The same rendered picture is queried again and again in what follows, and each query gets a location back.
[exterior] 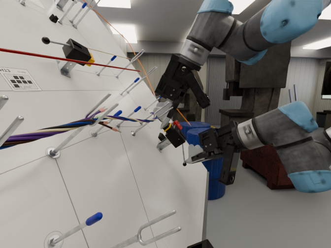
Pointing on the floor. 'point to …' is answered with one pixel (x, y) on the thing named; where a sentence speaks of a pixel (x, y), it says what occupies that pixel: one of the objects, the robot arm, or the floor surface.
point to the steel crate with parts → (267, 166)
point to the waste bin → (320, 117)
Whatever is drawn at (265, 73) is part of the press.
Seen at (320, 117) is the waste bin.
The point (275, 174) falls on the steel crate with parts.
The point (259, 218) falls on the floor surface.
